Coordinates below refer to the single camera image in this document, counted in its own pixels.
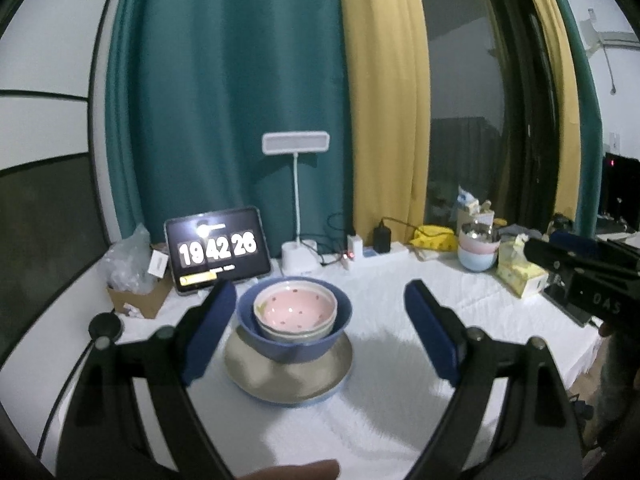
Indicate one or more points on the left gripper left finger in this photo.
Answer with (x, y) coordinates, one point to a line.
(103, 436)

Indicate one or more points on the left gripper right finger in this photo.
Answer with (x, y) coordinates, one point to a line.
(537, 435)

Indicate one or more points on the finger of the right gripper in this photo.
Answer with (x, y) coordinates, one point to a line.
(546, 255)
(593, 249)

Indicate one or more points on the beige round plate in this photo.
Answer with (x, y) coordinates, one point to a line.
(276, 381)

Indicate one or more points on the cream bowl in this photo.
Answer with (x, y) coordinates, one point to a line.
(296, 335)

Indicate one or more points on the large blue bowl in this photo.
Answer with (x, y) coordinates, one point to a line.
(291, 353)

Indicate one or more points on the pink strawberry bowl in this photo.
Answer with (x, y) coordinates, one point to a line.
(295, 303)

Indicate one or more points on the blue plate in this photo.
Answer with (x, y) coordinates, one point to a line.
(297, 401)

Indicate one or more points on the right hand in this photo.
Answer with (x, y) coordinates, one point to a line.
(619, 379)

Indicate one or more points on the left hand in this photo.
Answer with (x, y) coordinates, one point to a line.
(321, 470)

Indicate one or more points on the black smartphone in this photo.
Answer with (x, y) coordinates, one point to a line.
(558, 296)

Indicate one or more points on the yellow tissue box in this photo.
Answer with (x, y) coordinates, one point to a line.
(523, 277)

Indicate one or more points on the light blue bowl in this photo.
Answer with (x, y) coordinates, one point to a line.
(476, 262)

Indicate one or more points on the white basket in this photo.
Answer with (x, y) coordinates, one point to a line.
(483, 217)

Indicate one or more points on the right teal curtain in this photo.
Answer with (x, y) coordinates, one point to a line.
(590, 121)

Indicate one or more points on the teal curtain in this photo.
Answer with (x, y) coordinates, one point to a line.
(590, 121)
(191, 87)

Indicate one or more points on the black round puck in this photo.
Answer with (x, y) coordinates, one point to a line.
(107, 325)

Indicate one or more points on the yellow snack packet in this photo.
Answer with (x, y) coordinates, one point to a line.
(437, 238)

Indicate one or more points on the clear plastic bag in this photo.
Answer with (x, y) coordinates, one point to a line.
(124, 266)

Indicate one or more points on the black charger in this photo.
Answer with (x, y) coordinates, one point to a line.
(382, 238)

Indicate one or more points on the small white box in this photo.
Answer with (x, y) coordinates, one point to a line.
(158, 264)

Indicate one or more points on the air conditioner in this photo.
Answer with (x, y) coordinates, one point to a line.
(595, 40)

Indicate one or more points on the white charger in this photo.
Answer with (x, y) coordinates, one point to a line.
(354, 247)

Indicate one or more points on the tablet showing clock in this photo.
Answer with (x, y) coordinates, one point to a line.
(223, 245)

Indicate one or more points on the white desk lamp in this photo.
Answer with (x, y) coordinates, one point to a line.
(297, 258)

